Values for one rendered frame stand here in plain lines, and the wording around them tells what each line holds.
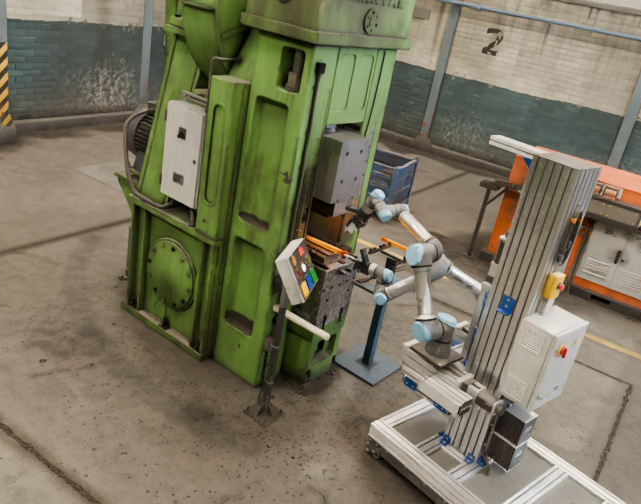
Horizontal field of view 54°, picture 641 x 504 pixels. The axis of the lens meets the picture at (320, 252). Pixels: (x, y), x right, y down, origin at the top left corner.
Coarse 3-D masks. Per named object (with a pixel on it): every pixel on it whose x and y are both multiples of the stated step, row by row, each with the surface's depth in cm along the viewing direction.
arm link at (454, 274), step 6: (444, 258) 392; (450, 264) 392; (450, 270) 392; (456, 270) 394; (444, 276) 394; (450, 276) 394; (456, 276) 394; (462, 276) 394; (468, 276) 397; (456, 282) 396; (462, 282) 395; (468, 282) 395; (474, 282) 396; (468, 288) 396; (474, 288) 395; (480, 288) 396; (474, 294) 398
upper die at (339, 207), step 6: (312, 198) 409; (312, 204) 410; (318, 204) 407; (324, 204) 404; (330, 204) 401; (336, 204) 400; (342, 204) 406; (348, 204) 411; (318, 210) 408; (324, 210) 405; (330, 210) 402; (336, 210) 403; (342, 210) 408
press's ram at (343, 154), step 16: (336, 128) 410; (336, 144) 382; (352, 144) 388; (368, 144) 402; (320, 160) 392; (336, 160) 385; (352, 160) 395; (320, 176) 395; (336, 176) 388; (352, 176) 402; (320, 192) 398; (336, 192) 395; (352, 192) 410
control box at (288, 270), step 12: (300, 240) 377; (288, 252) 360; (276, 264) 353; (288, 264) 351; (300, 264) 366; (312, 264) 384; (288, 276) 354; (288, 288) 357; (300, 288) 357; (312, 288) 375; (300, 300) 358
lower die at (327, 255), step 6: (306, 234) 442; (306, 240) 433; (312, 246) 425; (318, 246) 427; (312, 252) 419; (318, 252) 420; (324, 252) 420; (330, 252) 421; (312, 258) 420; (318, 258) 417; (324, 258) 414; (330, 258) 420; (336, 258) 426; (324, 264) 417
